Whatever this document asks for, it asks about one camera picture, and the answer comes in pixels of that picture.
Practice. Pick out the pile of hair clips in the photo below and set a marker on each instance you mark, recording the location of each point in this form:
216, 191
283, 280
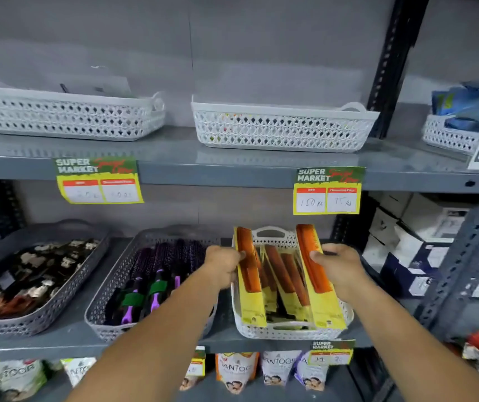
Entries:
30, 276

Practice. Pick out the white basket with combs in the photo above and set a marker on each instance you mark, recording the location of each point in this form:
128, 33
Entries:
273, 330

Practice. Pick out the row of printed pouches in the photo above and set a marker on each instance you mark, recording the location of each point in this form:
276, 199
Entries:
235, 372

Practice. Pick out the person's left thumb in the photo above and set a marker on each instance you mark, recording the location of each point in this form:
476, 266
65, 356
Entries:
238, 255

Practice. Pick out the black perforated shelf post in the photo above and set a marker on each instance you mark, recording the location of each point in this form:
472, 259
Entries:
394, 62

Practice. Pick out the small white lattice basket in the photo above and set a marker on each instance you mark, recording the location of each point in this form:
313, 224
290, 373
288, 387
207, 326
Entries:
449, 138

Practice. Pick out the grey metal shelf board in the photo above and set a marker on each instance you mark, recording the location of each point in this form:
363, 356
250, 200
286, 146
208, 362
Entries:
231, 165
72, 337

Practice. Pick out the orange comb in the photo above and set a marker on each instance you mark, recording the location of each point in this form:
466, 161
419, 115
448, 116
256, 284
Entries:
319, 284
248, 267

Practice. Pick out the person's right forearm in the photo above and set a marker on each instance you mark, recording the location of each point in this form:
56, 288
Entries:
411, 351

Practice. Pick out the person's right thumb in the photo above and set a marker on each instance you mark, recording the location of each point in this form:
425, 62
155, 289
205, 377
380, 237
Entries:
320, 257

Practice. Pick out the row of purple hair brushes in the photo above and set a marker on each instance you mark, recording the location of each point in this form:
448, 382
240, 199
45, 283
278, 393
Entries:
155, 276

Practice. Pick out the long white lattice basket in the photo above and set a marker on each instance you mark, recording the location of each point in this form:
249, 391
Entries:
63, 117

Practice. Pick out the person's left hand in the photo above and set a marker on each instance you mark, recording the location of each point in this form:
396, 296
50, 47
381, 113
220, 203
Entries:
218, 263

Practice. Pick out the blue packets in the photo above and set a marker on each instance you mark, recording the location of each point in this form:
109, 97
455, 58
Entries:
465, 104

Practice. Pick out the grey perforated shelf post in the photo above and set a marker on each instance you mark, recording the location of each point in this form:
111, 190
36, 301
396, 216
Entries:
465, 255

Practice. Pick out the brown comb in yellow packet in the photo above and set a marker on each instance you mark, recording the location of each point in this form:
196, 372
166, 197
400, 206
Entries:
266, 284
279, 267
300, 280

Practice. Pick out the person's right hand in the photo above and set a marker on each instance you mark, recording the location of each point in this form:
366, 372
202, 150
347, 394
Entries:
344, 270

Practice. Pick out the small green yellow price tag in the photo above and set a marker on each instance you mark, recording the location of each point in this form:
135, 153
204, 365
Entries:
330, 352

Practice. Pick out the stack of white blue boxes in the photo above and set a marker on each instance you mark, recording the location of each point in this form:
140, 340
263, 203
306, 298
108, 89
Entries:
423, 246

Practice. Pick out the grey basket with hair clips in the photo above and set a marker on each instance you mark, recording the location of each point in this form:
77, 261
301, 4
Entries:
55, 309

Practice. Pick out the grey basket with hair brushes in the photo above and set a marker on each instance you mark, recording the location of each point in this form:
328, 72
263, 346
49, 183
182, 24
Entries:
105, 297

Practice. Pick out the person's left forearm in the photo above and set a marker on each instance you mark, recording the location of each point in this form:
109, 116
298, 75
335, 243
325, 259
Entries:
160, 343

